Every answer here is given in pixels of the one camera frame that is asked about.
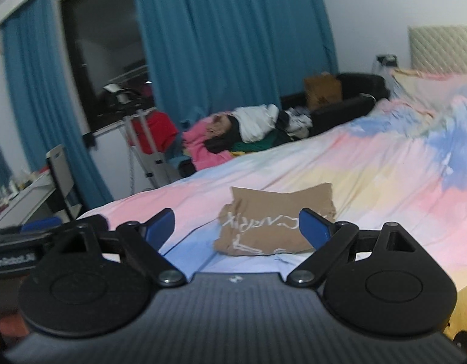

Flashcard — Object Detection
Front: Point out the bed with pastel tie-dye sheet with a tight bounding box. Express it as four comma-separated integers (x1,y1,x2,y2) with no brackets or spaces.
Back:
76,74,467,349

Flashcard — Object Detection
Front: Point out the red garment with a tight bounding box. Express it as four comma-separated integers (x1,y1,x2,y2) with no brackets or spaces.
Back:
129,111,180,153

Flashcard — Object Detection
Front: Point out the white vanity desk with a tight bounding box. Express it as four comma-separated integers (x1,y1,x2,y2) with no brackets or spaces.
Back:
0,170,58,232

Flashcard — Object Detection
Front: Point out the black and white chair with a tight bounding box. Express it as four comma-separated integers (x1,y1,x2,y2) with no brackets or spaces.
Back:
46,144,83,221

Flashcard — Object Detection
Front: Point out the dark window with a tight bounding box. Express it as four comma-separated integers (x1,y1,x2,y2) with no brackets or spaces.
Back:
53,0,157,136

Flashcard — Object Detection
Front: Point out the garment steamer hose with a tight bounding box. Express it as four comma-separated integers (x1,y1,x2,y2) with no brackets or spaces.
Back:
128,146,138,194

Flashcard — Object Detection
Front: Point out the green garment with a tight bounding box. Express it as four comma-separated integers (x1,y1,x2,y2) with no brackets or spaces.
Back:
231,130,291,156

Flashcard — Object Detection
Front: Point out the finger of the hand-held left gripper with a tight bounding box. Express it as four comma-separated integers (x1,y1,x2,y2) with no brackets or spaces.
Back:
0,217,64,235
63,214,109,238

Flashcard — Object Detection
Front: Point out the pastel pillow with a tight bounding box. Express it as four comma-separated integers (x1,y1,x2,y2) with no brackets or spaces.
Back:
390,67,467,96

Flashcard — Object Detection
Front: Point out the wall socket with charger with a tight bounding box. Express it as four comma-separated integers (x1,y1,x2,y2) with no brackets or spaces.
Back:
376,53,399,70

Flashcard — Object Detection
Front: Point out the cream quilted headboard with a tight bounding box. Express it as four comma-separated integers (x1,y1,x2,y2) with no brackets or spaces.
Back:
408,25,467,75

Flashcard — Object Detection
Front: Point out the tan printed t-shirt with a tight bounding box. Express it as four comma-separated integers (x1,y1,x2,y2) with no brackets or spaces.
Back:
214,182,337,257

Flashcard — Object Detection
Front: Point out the white patterned garment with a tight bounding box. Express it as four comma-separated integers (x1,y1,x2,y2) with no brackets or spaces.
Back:
284,106,314,137

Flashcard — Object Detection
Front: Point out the black garment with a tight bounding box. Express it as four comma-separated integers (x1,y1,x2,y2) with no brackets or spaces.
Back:
202,115,242,154

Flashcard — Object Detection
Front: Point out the pink garment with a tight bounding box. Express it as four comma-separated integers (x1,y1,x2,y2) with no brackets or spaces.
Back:
182,115,234,171

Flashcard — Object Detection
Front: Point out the silver tripod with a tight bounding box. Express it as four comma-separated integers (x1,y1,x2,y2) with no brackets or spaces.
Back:
121,109,170,189

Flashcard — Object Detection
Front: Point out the brown crumpled garment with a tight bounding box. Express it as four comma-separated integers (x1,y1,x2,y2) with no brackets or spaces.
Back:
208,113,230,136

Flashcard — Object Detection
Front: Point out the blue curtain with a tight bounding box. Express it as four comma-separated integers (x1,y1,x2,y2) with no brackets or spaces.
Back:
129,0,339,130
0,0,115,211

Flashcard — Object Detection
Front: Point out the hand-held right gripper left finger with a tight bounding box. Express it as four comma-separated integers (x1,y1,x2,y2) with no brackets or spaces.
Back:
40,208,187,287

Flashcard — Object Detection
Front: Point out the black sofa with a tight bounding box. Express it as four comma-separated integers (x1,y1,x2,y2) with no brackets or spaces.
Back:
280,72,392,137

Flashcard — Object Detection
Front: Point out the yellow plush toy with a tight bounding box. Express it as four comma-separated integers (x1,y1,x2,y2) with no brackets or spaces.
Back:
443,282,467,353

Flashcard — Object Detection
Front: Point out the brown paper bag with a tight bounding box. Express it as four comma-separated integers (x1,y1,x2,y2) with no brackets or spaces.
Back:
303,72,343,111

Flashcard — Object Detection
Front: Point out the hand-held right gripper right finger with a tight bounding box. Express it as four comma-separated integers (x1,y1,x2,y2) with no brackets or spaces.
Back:
286,208,431,287

